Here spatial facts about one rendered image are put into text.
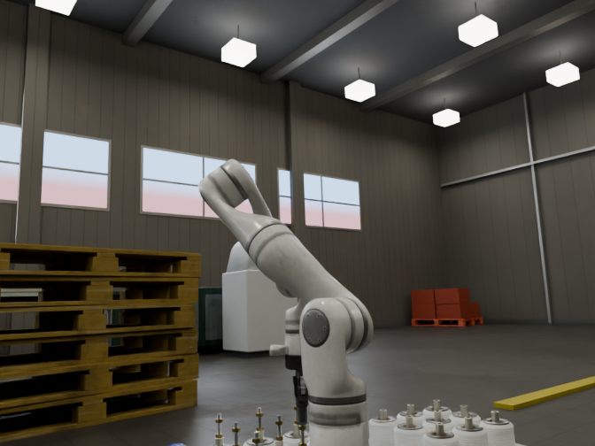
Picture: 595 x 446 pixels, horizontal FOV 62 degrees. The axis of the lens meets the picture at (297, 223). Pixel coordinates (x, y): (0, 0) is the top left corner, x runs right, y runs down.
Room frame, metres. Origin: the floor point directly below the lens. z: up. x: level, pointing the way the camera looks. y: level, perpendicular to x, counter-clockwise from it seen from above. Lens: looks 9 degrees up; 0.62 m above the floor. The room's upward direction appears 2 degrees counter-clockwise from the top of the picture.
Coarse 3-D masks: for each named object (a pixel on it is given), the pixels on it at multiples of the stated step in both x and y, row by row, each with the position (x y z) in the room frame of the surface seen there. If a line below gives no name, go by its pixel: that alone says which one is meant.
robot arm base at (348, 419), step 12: (312, 408) 0.80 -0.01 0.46; (324, 408) 0.79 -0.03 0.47; (336, 408) 0.78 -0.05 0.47; (348, 408) 0.78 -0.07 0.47; (360, 408) 0.79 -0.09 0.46; (312, 420) 0.81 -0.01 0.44; (324, 420) 0.79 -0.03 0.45; (336, 420) 0.78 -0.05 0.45; (348, 420) 0.78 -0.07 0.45; (360, 420) 0.79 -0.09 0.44; (312, 432) 0.81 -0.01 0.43; (324, 432) 0.79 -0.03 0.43; (336, 432) 0.78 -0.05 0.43; (348, 432) 0.78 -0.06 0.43; (360, 432) 0.79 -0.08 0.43; (312, 444) 0.81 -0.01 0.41; (324, 444) 0.79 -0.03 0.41; (336, 444) 0.78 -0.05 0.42; (348, 444) 0.78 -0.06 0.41; (360, 444) 0.79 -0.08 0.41
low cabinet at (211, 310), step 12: (204, 288) 6.67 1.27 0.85; (216, 288) 6.78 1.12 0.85; (204, 300) 6.67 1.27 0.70; (216, 300) 6.78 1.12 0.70; (204, 312) 6.67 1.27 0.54; (216, 312) 6.77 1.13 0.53; (204, 324) 6.67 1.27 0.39; (216, 324) 6.77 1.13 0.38; (204, 336) 6.67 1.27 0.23; (216, 336) 6.77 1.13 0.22; (204, 348) 6.72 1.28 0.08; (216, 348) 6.83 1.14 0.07
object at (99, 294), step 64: (0, 256) 2.52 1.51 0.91; (64, 256) 3.00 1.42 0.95; (128, 256) 3.21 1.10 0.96; (192, 256) 3.33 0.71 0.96; (64, 320) 3.13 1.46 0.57; (128, 320) 3.80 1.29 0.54; (192, 320) 3.30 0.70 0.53; (0, 384) 3.23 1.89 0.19; (64, 384) 3.13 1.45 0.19; (128, 384) 3.02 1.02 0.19; (192, 384) 3.29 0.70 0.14
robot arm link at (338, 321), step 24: (312, 312) 0.79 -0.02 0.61; (336, 312) 0.77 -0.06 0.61; (360, 312) 0.81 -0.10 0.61; (312, 336) 0.80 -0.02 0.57; (336, 336) 0.77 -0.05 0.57; (360, 336) 0.80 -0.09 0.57; (312, 360) 0.80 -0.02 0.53; (336, 360) 0.77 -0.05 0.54; (312, 384) 0.80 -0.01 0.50; (336, 384) 0.77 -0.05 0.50; (360, 384) 0.80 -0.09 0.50
